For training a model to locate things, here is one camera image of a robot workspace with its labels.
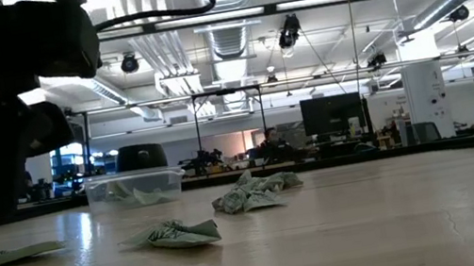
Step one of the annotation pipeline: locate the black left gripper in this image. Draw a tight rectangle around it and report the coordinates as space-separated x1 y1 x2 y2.
0 0 124 214

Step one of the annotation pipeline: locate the clear plastic container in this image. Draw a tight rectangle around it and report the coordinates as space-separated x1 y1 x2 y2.
81 161 190 218

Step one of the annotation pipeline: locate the dark mug green inside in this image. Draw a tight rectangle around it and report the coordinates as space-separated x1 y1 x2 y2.
112 140 170 175

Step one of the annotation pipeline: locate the person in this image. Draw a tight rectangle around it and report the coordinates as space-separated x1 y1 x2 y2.
254 122 301 167

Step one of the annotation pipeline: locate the overhead rig bar with lights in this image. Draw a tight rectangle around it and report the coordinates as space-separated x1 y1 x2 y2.
94 0 374 44

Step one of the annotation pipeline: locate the grey office chair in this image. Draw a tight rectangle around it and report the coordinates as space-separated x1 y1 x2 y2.
410 119 442 145

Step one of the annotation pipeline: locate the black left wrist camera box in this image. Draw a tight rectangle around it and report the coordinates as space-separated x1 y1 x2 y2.
17 97 77 158

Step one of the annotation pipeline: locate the black background rig frame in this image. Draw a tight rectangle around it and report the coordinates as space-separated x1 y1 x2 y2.
189 82 274 177
69 109 97 178

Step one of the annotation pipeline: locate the black hanging camera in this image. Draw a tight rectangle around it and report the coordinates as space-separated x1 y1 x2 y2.
273 11 305 51
446 3 472 25
118 52 141 75
365 50 388 70

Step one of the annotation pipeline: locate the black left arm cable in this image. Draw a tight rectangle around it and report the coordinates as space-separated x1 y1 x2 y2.
29 0 219 42

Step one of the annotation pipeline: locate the black metal table frame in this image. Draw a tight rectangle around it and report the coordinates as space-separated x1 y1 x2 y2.
0 132 474 232

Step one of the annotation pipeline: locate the thin hanging cord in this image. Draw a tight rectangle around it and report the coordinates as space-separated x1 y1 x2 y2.
345 0 367 95

